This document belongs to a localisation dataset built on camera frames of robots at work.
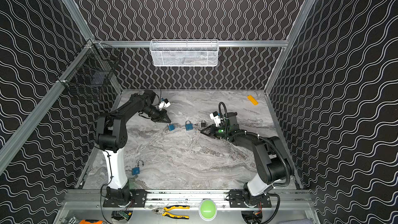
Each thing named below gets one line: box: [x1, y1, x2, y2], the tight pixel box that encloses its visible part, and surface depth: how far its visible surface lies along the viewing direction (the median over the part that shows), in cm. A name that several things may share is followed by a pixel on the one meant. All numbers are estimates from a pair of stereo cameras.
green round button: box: [198, 199, 218, 221], surface depth 71 cm
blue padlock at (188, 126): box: [185, 120, 194, 131], surface depth 102 cm
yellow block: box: [247, 94, 259, 106], surface depth 116 cm
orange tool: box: [79, 219, 104, 224], surface depth 69 cm
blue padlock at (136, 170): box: [131, 159, 145, 176], surface depth 84 cm
